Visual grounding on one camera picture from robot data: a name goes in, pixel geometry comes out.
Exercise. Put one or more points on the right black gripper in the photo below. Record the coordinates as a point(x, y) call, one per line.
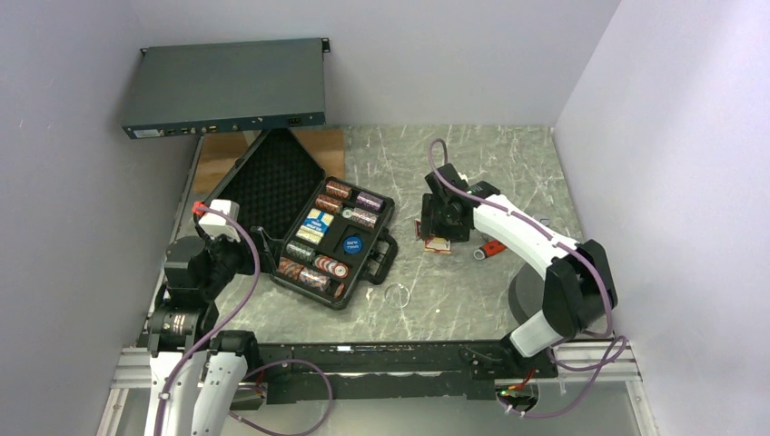
point(430, 225)

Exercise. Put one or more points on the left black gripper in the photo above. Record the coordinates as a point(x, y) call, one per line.
point(268, 248)

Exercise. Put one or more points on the red card deck box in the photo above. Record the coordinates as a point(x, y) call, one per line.
point(437, 245)

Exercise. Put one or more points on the blue white card deck box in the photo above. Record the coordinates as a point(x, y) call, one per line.
point(314, 226)

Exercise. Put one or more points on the grey chip stack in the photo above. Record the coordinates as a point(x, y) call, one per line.
point(364, 217)

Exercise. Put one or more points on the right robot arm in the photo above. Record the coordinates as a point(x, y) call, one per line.
point(578, 284)

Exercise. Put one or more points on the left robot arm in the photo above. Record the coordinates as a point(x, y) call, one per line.
point(197, 364)

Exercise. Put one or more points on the red yellow blue chip stack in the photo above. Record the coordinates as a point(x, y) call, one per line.
point(289, 268)

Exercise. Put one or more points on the orange blue chip stack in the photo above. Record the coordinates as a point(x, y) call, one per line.
point(313, 280)

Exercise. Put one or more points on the black poker chip case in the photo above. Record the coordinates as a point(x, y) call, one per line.
point(276, 183)

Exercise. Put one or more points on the orange black chip stack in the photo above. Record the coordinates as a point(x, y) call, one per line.
point(338, 189)
point(328, 204)

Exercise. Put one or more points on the red white loose chips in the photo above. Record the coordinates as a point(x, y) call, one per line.
point(329, 265)

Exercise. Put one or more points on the purple chip stack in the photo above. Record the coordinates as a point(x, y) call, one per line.
point(370, 201)

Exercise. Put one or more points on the blue small blind button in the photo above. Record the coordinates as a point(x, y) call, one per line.
point(352, 245)

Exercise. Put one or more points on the wooden board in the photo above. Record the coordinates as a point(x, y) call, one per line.
point(221, 151)

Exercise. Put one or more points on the dark grey disc weight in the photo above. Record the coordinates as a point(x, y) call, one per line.
point(525, 294)

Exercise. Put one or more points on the dark green rack unit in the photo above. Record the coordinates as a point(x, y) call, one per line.
point(227, 87)

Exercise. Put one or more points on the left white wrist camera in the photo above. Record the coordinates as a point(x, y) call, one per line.
point(215, 225)

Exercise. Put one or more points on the red handled tool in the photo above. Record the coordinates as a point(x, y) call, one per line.
point(488, 249)

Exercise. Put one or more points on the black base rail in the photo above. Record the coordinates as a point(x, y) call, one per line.
point(474, 370)

